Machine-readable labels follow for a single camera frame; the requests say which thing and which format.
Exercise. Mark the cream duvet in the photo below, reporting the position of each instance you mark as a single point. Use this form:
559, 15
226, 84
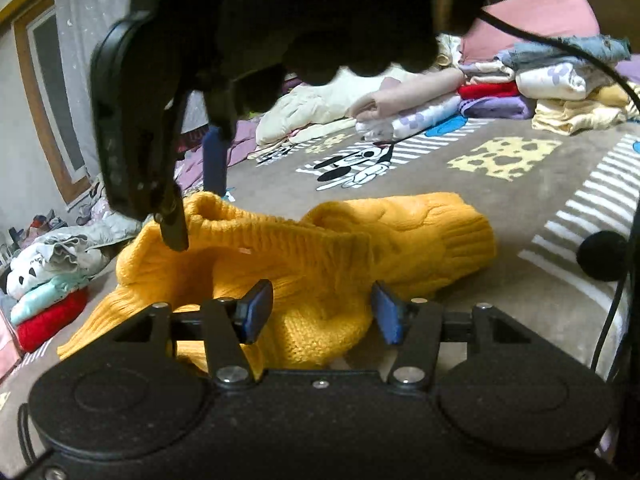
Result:
318, 105

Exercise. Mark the blue denim garment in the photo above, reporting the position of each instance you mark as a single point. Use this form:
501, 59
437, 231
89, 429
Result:
527, 55

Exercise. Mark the pale yellow folded blanket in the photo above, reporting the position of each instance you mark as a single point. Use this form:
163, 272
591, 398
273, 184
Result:
604, 108

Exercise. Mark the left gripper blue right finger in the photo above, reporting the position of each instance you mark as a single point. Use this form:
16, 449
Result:
413, 328

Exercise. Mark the red folded garment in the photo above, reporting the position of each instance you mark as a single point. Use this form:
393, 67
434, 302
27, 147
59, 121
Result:
34, 332

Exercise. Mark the white black patterned garment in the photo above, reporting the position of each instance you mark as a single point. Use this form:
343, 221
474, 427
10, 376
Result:
75, 250

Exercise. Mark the dusty pink rolled garment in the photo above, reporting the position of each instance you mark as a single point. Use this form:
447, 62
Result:
392, 99

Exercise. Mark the light teal folded garment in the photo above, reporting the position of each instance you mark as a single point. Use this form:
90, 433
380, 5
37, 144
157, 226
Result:
45, 296

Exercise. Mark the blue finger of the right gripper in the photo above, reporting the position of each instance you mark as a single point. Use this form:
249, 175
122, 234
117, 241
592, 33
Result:
168, 212
215, 161

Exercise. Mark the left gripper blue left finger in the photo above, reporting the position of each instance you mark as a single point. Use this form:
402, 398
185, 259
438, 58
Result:
228, 323

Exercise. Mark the grey dotted curtain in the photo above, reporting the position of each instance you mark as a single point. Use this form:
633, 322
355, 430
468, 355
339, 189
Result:
82, 26

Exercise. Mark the white purple floral garment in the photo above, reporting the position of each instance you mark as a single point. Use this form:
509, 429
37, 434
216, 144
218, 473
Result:
564, 81

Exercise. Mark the pink pillow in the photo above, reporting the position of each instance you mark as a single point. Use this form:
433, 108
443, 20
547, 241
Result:
549, 18

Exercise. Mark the yellow knitted sweater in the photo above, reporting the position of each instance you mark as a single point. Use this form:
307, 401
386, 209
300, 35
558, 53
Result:
321, 268

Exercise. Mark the purple crumpled cloth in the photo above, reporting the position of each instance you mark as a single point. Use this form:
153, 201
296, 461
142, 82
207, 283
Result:
189, 166

